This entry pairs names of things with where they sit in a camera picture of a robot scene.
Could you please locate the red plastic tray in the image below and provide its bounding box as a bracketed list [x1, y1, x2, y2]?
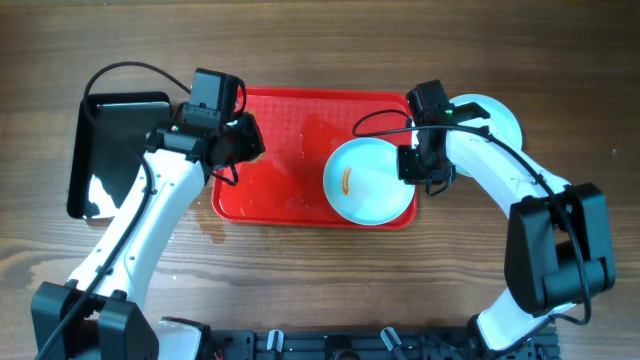
[211, 87, 409, 228]

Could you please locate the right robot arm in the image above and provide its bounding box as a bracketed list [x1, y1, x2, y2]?
[397, 80, 616, 359]

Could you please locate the white plate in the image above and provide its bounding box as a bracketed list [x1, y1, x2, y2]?
[323, 137, 415, 226]
[450, 94, 524, 149]

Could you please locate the white plate top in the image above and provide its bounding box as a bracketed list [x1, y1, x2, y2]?
[450, 94, 524, 149]

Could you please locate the black rectangular tray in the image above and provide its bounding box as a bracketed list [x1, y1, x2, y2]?
[66, 91, 171, 219]

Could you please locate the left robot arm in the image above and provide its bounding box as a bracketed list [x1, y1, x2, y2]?
[31, 69, 265, 359]

